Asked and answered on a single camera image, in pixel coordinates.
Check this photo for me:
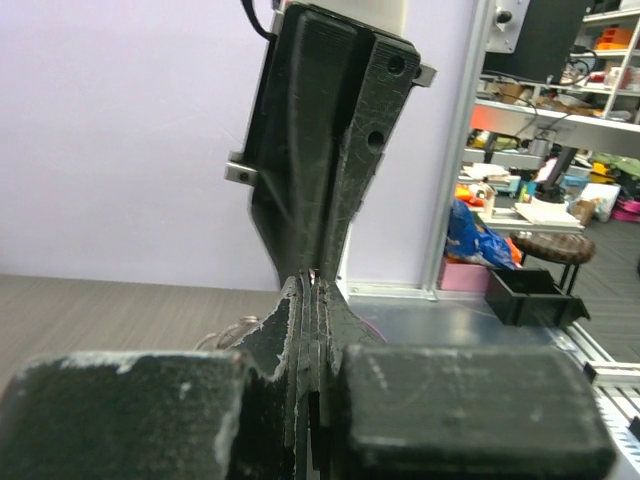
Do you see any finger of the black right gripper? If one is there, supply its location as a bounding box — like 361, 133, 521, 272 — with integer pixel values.
249, 3, 373, 278
319, 34, 420, 280

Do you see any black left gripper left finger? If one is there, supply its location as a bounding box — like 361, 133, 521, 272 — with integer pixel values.
1, 278, 303, 479

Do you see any blue plastic bag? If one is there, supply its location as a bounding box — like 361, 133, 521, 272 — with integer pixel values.
444, 199, 519, 270

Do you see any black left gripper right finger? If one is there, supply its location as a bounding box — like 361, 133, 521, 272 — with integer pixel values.
312, 281, 616, 479

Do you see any round brown stool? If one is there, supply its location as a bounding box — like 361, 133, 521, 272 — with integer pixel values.
510, 232, 596, 295

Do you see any cluttered metal lab shelf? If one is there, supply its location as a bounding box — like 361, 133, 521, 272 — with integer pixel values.
462, 0, 640, 236

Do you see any black plastic bin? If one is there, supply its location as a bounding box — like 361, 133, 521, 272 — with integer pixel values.
485, 269, 591, 328

